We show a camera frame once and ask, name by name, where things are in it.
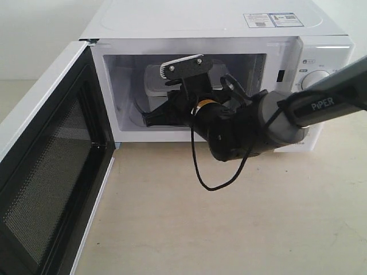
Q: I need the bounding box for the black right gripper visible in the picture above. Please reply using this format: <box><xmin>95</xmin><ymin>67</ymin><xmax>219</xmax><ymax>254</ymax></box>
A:
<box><xmin>142</xmin><ymin>86</ymin><xmax>212</xmax><ymax>126</ymax></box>

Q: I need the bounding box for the white plastic lidded container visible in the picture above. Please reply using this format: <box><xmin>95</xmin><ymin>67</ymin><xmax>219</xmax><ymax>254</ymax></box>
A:
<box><xmin>144</xmin><ymin>60</ymin><xmax>229</xmax><ymax>97</ymax></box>

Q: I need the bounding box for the white microwave door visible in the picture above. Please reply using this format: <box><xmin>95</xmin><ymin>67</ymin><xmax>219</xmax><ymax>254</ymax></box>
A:
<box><xmin>1</xmin><ymin>41</ymin><xmax>115</xmax><ymax>274</ymax></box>

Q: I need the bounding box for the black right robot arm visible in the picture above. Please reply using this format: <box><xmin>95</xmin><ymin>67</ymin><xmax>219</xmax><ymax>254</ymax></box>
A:
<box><xmin>143</xmin><ymin>54</ymin><xmax>366</xmax><ymax>162</ymax></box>

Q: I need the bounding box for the white Midea microwave oven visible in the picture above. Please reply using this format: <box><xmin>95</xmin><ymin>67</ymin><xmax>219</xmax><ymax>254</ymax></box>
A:
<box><xmin>80</xmin><ymin>1</ymin><xmax>355</xmax><ymax>144</ymax></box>

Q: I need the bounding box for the instruction label sticker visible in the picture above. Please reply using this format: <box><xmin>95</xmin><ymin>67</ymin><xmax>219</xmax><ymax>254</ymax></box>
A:
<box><xmin>243</xmin><ymin>13</ymin><xmax>304</xmax><ymax>28</ymax></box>

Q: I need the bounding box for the white upper microwave knob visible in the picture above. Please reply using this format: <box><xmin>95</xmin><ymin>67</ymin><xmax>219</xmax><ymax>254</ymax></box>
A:
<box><xmin>300</xmin><ymin>70</ymin><xmax>330</xmax><ymax>90</ymax></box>

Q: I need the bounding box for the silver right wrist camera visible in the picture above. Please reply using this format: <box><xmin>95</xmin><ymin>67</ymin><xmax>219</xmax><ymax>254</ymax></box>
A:
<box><xmin>159</xmin><ymin>54</ymin><xmax>213</xmax><ymax>80</ymax></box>

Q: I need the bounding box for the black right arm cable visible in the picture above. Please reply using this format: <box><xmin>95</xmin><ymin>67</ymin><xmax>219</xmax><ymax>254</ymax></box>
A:
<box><xmin>189</xmin><ymin>105</ymin><xmax>253</xmax><ymax>192</ymax></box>

